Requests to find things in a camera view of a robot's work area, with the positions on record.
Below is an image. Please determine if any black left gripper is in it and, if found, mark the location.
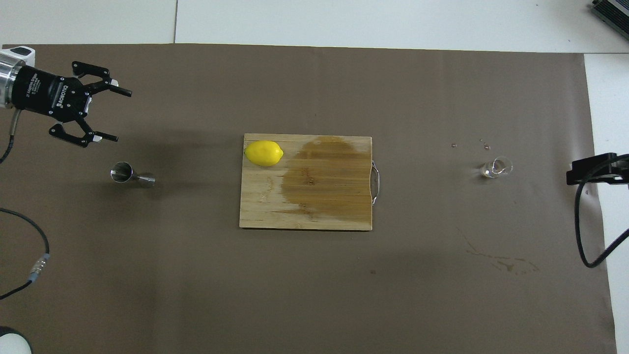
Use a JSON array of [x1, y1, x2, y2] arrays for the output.
[[19, 60, 132, 148]]

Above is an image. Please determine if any steel double jigger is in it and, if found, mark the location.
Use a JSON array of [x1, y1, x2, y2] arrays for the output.
[[110, 162, 156, 188]]

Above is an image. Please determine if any small clear glass pitcher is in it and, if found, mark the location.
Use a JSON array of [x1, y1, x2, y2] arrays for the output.
[[480, 155, 514, 179]]

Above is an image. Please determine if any grey ribbed metal device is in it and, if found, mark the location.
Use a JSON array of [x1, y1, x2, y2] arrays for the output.
[[591, 0, 629, 28]]

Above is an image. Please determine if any yellow lemon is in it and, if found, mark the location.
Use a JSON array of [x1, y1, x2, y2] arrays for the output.
[[244, 140, 285, 168]]

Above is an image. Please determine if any wooden cutting board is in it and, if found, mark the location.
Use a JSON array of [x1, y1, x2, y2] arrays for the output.
[[239, 133, 381, 232]]

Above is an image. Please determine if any brown paper table mat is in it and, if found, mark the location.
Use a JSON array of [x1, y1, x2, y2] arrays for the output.
[[0, 43, 618, 354]]

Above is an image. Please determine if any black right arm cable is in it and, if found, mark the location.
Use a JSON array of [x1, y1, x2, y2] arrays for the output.
[[575, 153, 629, 268]]

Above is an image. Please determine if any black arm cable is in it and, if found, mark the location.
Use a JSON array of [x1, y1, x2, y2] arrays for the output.
[[0, 109, 51, 299], [575, 153, 629, 268]]

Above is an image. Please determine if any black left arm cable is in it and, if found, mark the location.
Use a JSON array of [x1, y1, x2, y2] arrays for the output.
[[0, 109, 51, 299]]

